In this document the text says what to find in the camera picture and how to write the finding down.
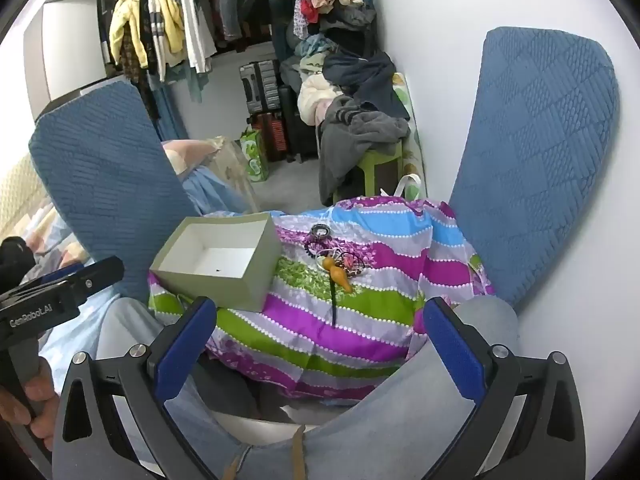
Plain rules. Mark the person's left hand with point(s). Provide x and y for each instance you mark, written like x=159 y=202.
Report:
x=37 y=395

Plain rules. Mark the red suitcase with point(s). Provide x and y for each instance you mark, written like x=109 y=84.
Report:
x=272 y=135

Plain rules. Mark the white striped sweater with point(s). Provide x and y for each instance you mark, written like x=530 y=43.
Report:
x=156 y=25

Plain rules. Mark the blue curtain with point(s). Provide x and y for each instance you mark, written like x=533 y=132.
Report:
x=167 y=115

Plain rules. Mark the teal garment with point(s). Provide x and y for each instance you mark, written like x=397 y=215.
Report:
x=192 y=80

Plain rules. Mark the brown plaid garment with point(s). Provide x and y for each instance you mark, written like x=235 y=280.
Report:
x=132 y=60

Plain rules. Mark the cream fluffy coat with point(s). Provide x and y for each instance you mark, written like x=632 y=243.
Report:
x=315 y=97

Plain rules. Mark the pink pillow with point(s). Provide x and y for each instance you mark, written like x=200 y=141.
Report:
x=187 y=152

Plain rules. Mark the fruit print board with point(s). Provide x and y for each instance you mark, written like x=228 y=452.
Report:
x=412 y=160

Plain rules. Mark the beige bed cover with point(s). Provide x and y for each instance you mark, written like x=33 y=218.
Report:
x=235 y=170

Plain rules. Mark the yellow hoodie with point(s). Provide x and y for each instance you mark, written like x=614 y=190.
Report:
x=127 y=10
x=172 y=20

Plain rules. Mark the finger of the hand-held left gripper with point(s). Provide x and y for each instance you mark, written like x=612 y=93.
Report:
x=100 y=272
x=60 y=276

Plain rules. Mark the person's right leg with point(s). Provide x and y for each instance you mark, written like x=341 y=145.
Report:
x=400 y=420

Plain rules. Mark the grey-green cardboard box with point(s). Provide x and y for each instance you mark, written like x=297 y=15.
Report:
x=260 y=280

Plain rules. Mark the cream quilted headboard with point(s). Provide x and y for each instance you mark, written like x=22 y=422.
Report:
x=20 y=195

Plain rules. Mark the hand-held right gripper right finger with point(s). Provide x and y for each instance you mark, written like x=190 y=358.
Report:
x=452 y=350

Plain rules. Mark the green plastic stool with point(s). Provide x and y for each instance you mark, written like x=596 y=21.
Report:
x=380 y=156

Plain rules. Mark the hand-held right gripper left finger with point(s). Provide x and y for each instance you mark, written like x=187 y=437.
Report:
x=187 y=345

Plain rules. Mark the hanging denim jacket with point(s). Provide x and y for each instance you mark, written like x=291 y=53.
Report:
x=232 y=0

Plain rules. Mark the black suitcase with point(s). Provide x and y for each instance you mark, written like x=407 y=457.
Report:
x=300 y=135

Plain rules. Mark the green shopping bag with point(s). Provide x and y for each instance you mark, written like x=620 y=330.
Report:
x=255 y=157

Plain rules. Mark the blue quilted cushion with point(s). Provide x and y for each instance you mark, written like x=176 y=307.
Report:
x=100 y=175
x=540 y=160

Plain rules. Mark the colourful striped blanket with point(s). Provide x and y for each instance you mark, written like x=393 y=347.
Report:
x=300 y=325

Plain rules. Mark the light blue bedsheet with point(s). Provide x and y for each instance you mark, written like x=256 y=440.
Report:
x=215 y=190

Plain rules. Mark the white shirt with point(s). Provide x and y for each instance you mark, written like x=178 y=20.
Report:
x=195 y=25

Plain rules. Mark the grey hooded sweatshirt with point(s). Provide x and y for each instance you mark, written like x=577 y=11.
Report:
x=350 y=145

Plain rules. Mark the orange gourd pendant with tassel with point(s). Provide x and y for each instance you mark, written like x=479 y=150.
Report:
x=340 y=277

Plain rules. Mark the navy jacket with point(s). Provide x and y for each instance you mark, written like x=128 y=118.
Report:
x=370 y=80

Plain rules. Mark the white cabinet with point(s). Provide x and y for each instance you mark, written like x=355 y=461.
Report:
x=70 y=40

